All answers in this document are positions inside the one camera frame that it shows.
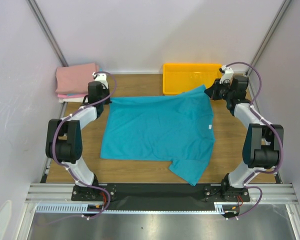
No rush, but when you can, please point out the teal t shirt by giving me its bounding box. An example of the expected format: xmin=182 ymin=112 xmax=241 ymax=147
xmin=100 ymin=85 xmax=215 ymax=186

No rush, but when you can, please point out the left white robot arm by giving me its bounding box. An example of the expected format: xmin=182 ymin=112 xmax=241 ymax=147
xmin=45 ymin=80 xmax=111 ymax=200

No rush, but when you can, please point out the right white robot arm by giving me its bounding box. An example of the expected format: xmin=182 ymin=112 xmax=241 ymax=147
xmin=204 ymin=75 xmax=284 ymax=202

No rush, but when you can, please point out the light blue folded shirt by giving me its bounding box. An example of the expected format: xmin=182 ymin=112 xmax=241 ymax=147
xmin=67 ymin=66 xmax=103 ymax=97

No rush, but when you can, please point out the dusty pink folded shirt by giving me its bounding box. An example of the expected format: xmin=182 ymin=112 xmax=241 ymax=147
xmin=55 ymin=63 xmax=100 ymax=95

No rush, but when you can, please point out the white folded shirt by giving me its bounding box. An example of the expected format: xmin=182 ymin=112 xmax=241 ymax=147
xmin=58 ymin=97 xmax=84 ymax=103

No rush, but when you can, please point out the yellow plastic tray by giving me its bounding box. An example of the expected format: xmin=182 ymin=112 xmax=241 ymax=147
xmin=162 ymin=63 xmax=222 ymax=96

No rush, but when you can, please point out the bright pink folded shirt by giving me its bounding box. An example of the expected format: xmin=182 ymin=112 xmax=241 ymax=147
xmin=57 ymin=93 xmax=87 ymax=99

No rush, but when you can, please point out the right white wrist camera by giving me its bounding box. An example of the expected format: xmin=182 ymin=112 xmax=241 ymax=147
xmin=219 ymin=65 xmax=234 ymax=84

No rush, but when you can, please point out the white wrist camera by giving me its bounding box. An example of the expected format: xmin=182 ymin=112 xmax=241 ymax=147
xmin=92 ymin=72 xmax=109 ymax=89
xmin=219 ymin=65 xmax=234 ymax=84

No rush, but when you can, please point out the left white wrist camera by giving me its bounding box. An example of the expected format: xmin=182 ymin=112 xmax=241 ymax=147
xmin=92 ymin=72 xmax=109 ymax=89

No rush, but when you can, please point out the right aluminium corner post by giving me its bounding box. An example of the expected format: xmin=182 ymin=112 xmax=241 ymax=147
xmin=250 ymin=0 xmax=294 ymax=67

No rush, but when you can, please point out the aluminium corner post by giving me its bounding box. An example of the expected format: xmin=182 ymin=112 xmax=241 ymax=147
xmin=26 ymin=0 xmax=69 ymax=67
xmin=250 ymin=0 xmax=294 ymax=67

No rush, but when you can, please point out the left aluminium corner post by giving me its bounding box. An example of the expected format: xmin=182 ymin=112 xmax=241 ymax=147
xmin=26 ymin=0 xmax=69 ymax=67

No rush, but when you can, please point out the aluminium frame rail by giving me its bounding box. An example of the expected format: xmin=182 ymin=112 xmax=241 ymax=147
xmin=25 ymin=183 xmax=298 ymax=204

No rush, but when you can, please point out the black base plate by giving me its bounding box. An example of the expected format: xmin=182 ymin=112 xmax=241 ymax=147
xmin=71 ymin=182 xmax=251 ymax=212

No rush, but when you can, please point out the white slotted cable duct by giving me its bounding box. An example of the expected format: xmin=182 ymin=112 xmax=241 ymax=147
xmin=35 ymin=203 xmax=225 ymax=215

